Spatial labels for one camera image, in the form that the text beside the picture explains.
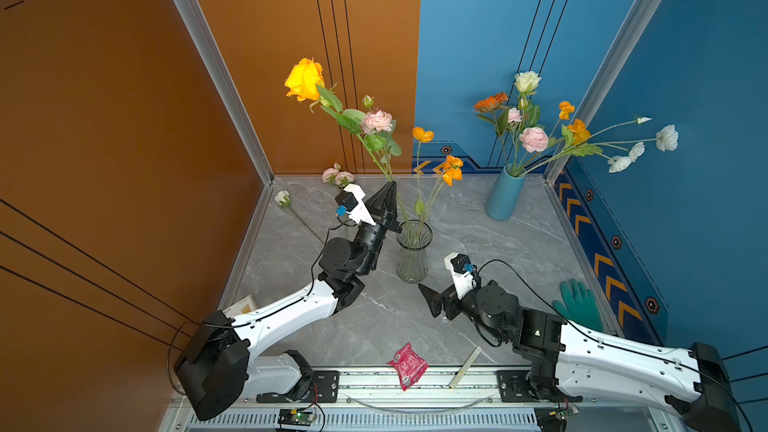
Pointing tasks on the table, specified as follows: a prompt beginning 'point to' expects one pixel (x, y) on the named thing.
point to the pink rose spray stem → (333, 175)
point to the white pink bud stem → (283, 199)
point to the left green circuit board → (302, 417)
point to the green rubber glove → (579, 305)
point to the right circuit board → (552, 419)
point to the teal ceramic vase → (505, 194)
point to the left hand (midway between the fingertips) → (394, 182)
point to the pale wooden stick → (465, 367)
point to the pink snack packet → (409, 365)
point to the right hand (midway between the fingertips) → (431, 277)
